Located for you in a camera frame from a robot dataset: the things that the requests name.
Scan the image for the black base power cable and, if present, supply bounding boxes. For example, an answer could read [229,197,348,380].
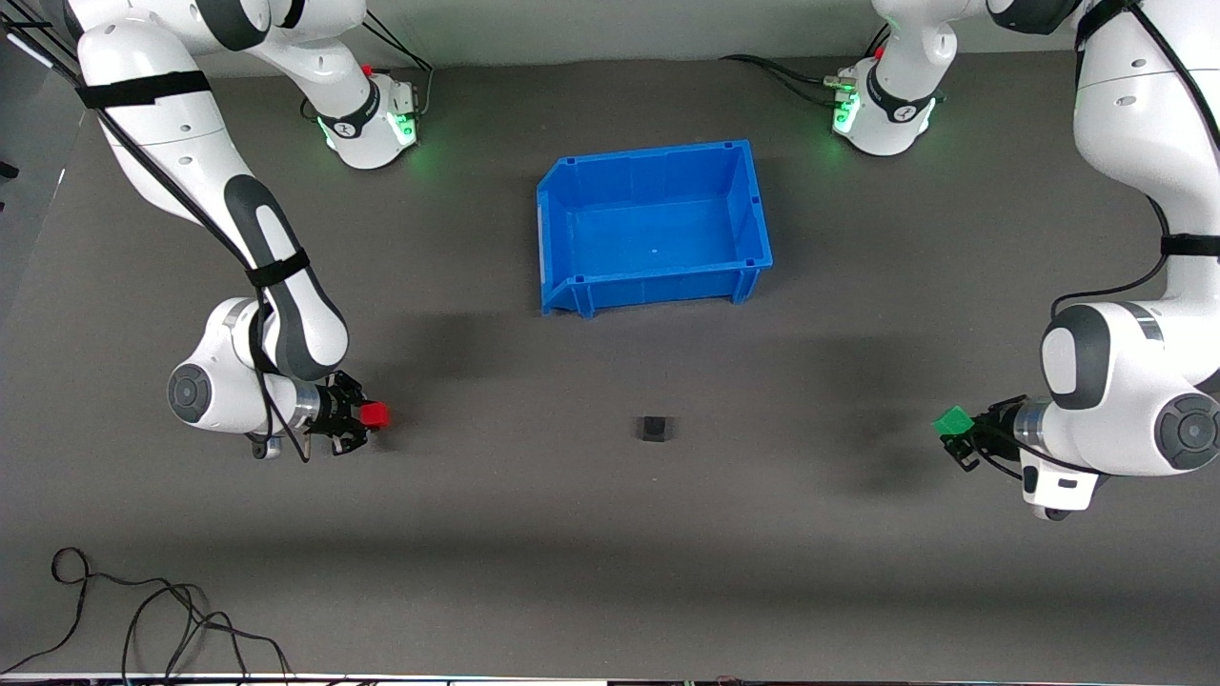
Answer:
[720,54,859,108]
[360,8,436,120]

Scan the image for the blue plastic storage bin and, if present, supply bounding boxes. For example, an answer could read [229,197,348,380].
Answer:
[536,140,774,318]

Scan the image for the aluminium frame rail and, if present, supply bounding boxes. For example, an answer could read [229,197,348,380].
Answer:
[0,14,82,85]

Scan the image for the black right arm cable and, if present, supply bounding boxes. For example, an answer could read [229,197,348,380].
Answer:
[0,17,315,465]

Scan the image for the thin black loose cable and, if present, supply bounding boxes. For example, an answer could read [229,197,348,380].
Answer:
[121,583,293,684]
[0,547,196,675]

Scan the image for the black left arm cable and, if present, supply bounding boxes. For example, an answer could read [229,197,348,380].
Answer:
[982,0,1220,477]

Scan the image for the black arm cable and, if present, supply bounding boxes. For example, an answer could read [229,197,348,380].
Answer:
[982,0,1220,477]
[0,17,315,465]

